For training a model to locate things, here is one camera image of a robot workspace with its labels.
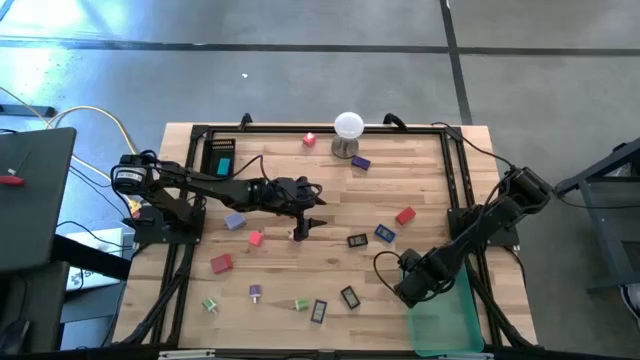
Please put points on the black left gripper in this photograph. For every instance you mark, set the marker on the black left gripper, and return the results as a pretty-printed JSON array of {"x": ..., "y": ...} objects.
[{"x": 287, "y": 195}]

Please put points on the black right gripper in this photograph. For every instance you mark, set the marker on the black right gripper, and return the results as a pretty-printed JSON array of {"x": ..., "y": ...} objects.
[{"x": 425, "y": 282}]

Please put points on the black digital clock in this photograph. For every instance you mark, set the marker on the black digital clock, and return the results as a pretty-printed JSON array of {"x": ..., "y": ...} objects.
[
  {"x": 350, "y": 297},
  {"x": 357, "y": 240}
]

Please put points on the blue digital clock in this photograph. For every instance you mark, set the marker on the blue digital clock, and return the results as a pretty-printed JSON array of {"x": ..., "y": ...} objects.
[{"x": 385, "y": 233}]

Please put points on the purple rectangular box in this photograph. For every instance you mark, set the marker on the purple rectangular box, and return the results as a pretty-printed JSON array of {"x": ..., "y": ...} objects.
[{"x": 360, "y": 162}]

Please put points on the red rectangular box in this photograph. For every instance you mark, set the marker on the red rectangular box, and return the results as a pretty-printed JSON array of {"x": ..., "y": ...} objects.
[
  {"x": 405, "y": 215},
  {"x": 221, "y": 264}
]

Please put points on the grey multi-port USB charger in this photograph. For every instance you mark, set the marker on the grey multi-port USB charger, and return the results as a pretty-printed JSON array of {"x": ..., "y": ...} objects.
[{"x": 234, "y": 221}]

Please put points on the green USB wall charger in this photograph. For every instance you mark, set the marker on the green USB wall charger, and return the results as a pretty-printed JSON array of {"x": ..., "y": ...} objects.
[
  {"x": 208, "y": 304},
  {"x": 302, "y": 304}
]

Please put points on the teal rectangular box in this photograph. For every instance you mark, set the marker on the teal rectangular box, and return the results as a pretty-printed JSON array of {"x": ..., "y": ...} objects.
[{"x": 223, "y": 167}]

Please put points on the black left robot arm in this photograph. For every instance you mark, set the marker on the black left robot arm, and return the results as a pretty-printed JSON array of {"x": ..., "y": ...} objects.
[{"x": 210, "y": 185}]

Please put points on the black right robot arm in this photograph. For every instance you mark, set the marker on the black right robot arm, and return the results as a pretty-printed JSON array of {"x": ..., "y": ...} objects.
[{"x": 500, "y": 215}]

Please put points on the green transparent tray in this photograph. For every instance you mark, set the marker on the green transparent tray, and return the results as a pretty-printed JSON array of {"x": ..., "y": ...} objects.
[{"x": 445, "y": 325}]

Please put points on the white mushroom table lamp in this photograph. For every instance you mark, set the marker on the white mushroom table lamp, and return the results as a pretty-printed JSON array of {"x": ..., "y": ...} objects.
[{"x": 348, "y": 125}]

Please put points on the purple digital clock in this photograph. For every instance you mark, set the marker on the purple digital clock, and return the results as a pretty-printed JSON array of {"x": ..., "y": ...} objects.
[{"x": 318, "y": 311}]

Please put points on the dark metal side table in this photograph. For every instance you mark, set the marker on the dark metal side table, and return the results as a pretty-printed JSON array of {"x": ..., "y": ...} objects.
[{"x": 597, "y": 235}]

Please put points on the white cardboard box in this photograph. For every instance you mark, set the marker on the white cardboard box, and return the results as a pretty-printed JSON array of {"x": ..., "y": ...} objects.
[{"x": 112, "y": 237}]

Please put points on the person's foot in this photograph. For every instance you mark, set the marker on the person's foot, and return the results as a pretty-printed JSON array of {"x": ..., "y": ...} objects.
[{"x": 632, "y": 300}]

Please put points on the dark grey desk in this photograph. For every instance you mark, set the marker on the dark grey desk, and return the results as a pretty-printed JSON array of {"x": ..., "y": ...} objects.
[{"x": 35, "y": 210}]

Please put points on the black bar on floor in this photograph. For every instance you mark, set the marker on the black bar on floor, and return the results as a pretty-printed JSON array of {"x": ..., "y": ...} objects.
[{"x": 30, "y": 110}]

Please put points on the silver metal bracket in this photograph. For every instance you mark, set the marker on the silver metal bracket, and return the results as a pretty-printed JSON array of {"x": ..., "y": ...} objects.
[
  {"x": 465, "y": 356},
  {"x": 187, "y": 354}
]

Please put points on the black aluminium table frame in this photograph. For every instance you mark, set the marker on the black aluminium table frame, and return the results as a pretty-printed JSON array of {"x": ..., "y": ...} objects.
[{"x": 280, "y": 129}]

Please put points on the purple USB wall charger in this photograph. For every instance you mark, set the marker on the purple USB wall charger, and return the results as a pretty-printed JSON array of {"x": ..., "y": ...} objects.
[{"x": 255, "y": 291}]

